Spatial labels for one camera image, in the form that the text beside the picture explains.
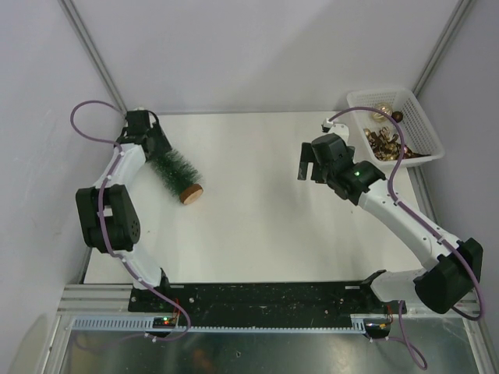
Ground small green christmas tree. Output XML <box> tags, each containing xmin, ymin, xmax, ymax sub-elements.
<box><xmin>148</xmin><ymin>149</ymin><xmax>203</xmax><ymax>205</ymax></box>

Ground white plastic basket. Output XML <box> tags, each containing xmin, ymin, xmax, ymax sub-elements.
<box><xmin>346</xmin><ymin>86</ymin><xmax>445</xmax><ymax>169</ymax></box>

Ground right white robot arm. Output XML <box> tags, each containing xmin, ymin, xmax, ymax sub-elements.
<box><xmin>298</xmin><ymin>133</ymin><xmax>483</xmax><ymax>314</ymax></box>

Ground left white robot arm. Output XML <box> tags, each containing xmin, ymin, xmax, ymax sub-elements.
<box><xmin>76</xmin><ymin>108</ymin><xmax>172</xmax><ymax>312</ymax></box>

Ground pile of gold brown ornaments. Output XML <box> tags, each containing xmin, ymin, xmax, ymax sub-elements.
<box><xmin>363</xmin><ymin>126</ymin><xmax>426</xmax><ymax>161</ymax></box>

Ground large gold striped bauble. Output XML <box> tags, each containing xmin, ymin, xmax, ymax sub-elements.
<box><xmin>371</xmin><ymin>102</ymin><xmax>393</xmax><ymax>123</ymax></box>

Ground small brown bauble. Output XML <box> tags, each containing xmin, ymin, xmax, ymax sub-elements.
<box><xmin>392</xmin><ymin>111</ymin><xmax>403</xmax><ymax>122</ymax></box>

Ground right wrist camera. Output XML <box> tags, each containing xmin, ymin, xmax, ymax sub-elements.
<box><xmin>321</xmin><ymin>118</ymin><xmax>349</xmax><ymax>142</ymax></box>

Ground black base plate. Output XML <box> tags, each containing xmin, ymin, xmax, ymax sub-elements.
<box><xmin>128</xmin><ymin>280</ymin><xmax>409</xmax><ymax>328</ymax></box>

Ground grey slotted cable duct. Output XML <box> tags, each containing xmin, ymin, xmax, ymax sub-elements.
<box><xmin>71</xmin><ymin>314</ymin><xmax>367</xmax><ymax>333</ymax></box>

